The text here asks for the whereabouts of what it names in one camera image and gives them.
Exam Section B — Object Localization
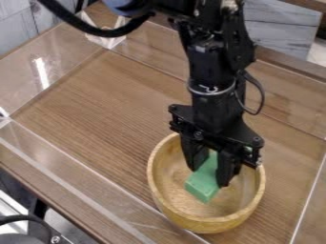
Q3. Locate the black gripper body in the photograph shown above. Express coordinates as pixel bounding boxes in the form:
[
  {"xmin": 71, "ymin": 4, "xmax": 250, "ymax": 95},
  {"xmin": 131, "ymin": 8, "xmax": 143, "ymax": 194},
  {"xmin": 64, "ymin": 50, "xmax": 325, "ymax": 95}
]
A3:
[{"xmin": 168, "ymin": 84, "xmax": 263, "ymax": 168}]

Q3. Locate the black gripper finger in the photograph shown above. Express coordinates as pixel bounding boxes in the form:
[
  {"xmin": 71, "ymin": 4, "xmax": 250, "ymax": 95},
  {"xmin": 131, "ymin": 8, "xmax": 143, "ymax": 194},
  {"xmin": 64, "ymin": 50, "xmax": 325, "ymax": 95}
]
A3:
[
  {"xmin": 180, "ymin": 135, "xmax": 208, "ymax": 172},
  {"xmin": 215, "ymin": 150, "xmax": 242, "ymax": 188}
]

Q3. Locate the green rectangular block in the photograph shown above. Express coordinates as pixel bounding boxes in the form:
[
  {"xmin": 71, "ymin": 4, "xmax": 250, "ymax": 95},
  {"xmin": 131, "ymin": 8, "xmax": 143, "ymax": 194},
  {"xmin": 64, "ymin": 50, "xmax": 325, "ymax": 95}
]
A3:
[{"xmin": 183, "ymin": 152, "xmax": 219, "ymax": 203}]

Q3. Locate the brown wooden bowl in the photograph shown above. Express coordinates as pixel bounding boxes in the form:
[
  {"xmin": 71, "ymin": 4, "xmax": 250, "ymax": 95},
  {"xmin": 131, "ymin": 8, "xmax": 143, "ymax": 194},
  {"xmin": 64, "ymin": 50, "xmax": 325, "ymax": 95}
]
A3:
[{"xmin": 147, "ymin": 133, "xmax": 266, "ymax": 234}]

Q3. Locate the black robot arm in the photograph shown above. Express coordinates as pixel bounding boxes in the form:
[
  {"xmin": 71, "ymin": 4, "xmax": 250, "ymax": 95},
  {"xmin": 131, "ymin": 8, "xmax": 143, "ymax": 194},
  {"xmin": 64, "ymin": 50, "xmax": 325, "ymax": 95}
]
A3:
[{"xmin": 37, "ymin": 0, "xmax": 263, "ymax": 187}]

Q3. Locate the clear acrylic tray wall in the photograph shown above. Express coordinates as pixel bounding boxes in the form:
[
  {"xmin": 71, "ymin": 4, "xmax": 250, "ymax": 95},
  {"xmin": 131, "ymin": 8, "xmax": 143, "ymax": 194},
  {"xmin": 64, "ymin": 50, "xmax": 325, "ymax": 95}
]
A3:
[{"xmin": 0, "ymin": 118, "xmax": 208, "ymax": 244}]

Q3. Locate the clear acrylic corner bracket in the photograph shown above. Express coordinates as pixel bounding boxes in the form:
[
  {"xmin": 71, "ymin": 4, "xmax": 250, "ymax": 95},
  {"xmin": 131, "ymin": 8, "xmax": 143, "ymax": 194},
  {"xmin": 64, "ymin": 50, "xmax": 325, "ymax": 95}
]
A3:
[{"xmin": 80, "ymin": 11, "xmax": 125, "ymax": 50}]

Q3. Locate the black metal table bracket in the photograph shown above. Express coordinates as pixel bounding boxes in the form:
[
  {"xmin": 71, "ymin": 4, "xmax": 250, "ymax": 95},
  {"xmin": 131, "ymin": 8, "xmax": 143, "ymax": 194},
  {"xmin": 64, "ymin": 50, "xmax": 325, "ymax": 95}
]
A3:
[{"xmin": 27, "ymin": 198, "xmax": 73, "ymax": 244}]

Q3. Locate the black cable bottom left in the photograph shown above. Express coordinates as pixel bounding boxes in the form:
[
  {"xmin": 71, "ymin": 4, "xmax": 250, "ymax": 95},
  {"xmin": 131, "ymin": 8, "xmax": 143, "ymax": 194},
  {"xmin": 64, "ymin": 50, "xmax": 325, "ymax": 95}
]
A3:
[{"xmin": 0, "ymin": 214, "xmax": 55, "ymax": 244}]

